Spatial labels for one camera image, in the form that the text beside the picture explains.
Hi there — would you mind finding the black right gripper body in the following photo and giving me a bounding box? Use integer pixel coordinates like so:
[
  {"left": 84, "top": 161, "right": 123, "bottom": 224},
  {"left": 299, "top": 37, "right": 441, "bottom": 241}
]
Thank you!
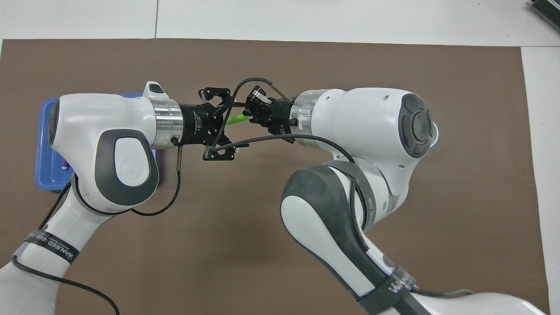
[{"left": 262, "top": 100, "right": 296, "bottom": 136}]

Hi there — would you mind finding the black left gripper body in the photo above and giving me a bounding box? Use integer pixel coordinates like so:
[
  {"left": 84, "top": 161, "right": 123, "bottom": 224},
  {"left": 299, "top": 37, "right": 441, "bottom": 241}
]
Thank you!
[{"left": 178, "top": 103, "right": 224, "bottom": 147}]

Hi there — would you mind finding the blue plastic tray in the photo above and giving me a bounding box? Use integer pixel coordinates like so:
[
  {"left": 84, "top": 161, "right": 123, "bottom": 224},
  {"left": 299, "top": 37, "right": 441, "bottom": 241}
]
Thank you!
[{"left": 35, "top": 93, "right": 163, "bottom": 194}]

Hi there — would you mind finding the brown table mat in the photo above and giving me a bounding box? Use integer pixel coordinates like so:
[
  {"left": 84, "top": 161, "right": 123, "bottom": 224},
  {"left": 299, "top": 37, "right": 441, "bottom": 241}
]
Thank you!
[{"left": 0, "top": 38, "right": 551, "bottom": 315}]

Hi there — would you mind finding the grey ribbed device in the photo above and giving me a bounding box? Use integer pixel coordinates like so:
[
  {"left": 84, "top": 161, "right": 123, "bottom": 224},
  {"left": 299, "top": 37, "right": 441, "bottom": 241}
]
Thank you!
[{"left": 529, "top": 0, "right": 560, "bottom": 27}]

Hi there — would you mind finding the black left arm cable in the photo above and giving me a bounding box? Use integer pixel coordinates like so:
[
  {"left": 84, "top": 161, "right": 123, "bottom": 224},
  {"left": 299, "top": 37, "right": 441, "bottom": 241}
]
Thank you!
[{"left": 11, "top": 147, "right": 182, "bottom": 315}]

